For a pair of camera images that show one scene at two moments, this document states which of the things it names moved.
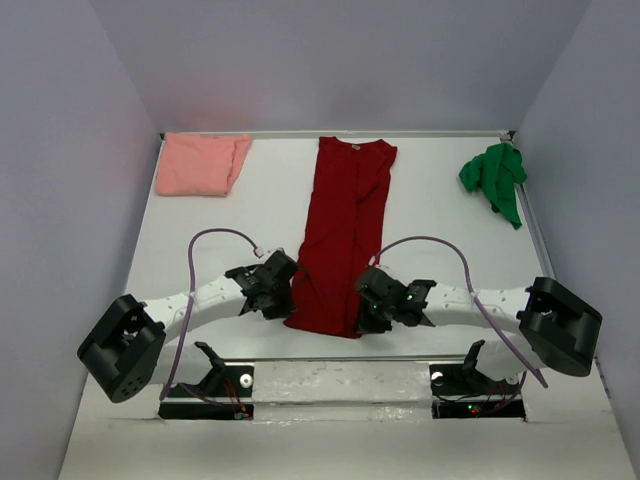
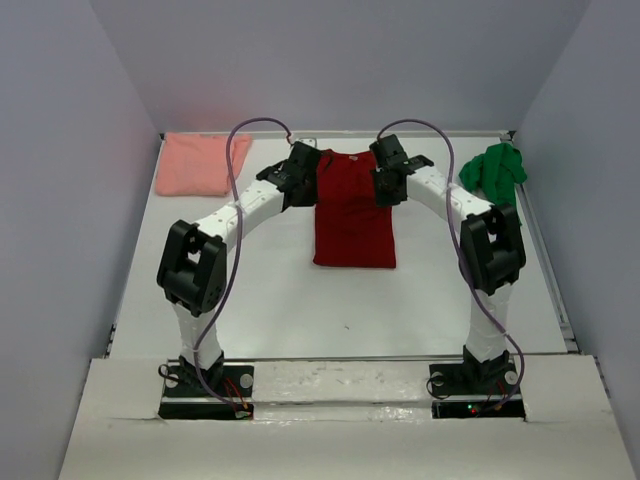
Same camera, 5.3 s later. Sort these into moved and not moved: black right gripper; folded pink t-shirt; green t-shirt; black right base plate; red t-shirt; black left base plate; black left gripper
Moved: black left gripper; red t-shirt; black right gripper
Not moved: folded pink t-shirt; green t-shirt; black left base plate; black right base plate
